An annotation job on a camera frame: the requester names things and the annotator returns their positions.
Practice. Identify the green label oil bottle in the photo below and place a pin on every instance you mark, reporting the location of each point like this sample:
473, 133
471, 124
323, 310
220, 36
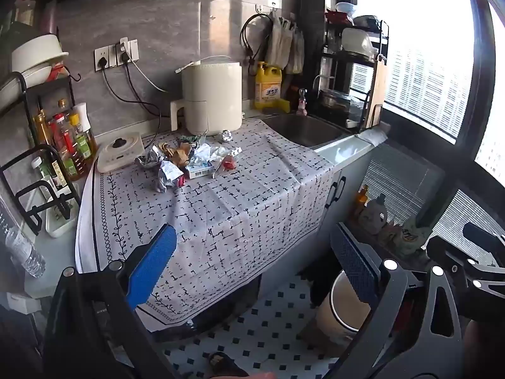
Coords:
75, 158

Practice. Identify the red plastic piece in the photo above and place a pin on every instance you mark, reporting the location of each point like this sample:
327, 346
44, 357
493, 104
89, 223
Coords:
228, 162

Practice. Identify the patterned white tablecloth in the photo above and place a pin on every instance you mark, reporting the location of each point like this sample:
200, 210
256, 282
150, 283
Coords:
236, 213

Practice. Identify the printed white wrapper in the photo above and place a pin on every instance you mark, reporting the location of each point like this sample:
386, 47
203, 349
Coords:
167, 175

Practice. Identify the silver foil wrapper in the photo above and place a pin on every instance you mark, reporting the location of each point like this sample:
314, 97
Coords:
149, 160

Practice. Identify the white tissue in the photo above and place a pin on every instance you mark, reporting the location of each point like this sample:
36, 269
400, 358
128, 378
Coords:
207, 154

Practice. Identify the white air fryer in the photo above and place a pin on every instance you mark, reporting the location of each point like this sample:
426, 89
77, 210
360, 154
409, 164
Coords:
213, 94

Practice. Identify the white wall socket panel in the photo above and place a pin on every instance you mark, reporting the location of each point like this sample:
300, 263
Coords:
112, 53

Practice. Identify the hanging plastic bags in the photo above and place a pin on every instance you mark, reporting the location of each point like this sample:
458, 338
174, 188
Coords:
282, 43

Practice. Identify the white detergent bag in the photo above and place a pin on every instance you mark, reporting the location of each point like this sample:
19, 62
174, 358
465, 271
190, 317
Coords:
412, 237

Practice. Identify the steel sink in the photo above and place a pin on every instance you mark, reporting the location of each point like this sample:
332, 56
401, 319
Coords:
303, 130

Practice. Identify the yellow detergent bottle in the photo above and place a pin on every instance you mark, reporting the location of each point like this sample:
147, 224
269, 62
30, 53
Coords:
268, 89

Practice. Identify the white tray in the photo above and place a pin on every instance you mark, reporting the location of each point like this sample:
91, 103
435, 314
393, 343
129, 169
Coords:
57, 225

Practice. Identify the dark sauce bottle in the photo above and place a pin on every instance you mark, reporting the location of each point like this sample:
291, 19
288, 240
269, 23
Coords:
53, 171

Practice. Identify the oil spray bottle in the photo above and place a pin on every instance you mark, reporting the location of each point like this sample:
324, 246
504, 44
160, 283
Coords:
85, 126

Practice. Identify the white pill pack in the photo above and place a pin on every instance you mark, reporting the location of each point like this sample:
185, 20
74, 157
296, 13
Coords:
234, 151

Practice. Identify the clear water bottle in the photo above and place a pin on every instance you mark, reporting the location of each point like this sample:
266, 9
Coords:
23, 250

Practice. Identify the white round bin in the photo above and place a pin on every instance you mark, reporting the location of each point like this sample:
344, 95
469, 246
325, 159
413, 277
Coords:
339, 312

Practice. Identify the white cloth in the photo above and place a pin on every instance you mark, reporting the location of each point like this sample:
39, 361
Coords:
371, 136

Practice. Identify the large white bowl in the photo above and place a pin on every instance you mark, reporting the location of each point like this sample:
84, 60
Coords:
35, 53

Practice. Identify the small pink bottle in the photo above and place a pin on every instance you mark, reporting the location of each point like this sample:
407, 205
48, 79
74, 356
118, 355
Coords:
303, 104

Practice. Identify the white detergent jug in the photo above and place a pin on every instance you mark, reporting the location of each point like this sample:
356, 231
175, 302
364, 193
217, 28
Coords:
374, 215

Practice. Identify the foil ball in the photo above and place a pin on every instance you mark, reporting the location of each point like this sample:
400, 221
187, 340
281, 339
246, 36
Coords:
227, 135

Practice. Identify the brown paper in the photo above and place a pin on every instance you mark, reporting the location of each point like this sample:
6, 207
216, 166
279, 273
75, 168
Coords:
177, 154

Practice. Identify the wooden cutting board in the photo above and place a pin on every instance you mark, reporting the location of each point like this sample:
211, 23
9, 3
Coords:
376, 90

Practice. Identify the trash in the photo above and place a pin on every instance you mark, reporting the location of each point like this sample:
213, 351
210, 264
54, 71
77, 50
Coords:
199, 170

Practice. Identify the white induction cooker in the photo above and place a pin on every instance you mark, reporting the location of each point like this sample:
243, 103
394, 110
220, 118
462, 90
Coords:
126, 156

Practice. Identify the brown oil bottle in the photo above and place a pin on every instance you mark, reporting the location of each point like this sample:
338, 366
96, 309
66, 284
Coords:
41, 128

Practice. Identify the black dish rack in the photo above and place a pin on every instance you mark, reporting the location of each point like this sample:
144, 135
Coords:
335, 57

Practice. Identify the green wrapper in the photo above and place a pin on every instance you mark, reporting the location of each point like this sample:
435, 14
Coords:
191, 139

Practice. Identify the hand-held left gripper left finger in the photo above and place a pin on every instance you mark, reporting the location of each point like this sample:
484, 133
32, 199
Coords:
152, 262

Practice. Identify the red label sauce bottle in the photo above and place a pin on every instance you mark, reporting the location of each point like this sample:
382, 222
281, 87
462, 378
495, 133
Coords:
60, 134

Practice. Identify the black spice rack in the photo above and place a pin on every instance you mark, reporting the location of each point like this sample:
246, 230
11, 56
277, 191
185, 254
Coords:
23, 189

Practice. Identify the steel pot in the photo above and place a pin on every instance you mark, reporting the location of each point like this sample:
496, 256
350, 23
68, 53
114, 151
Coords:
335, 100

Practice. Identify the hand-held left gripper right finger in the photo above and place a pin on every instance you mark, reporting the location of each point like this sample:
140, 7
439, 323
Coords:
357, 264

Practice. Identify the grey sink cabinet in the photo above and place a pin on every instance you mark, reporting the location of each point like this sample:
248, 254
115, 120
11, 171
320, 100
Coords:
353, 173

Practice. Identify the orange bottle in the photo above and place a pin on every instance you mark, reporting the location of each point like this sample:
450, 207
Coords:
361, 201

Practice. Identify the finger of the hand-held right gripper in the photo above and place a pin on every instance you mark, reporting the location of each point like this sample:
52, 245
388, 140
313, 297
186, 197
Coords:
477, 232
446, 250

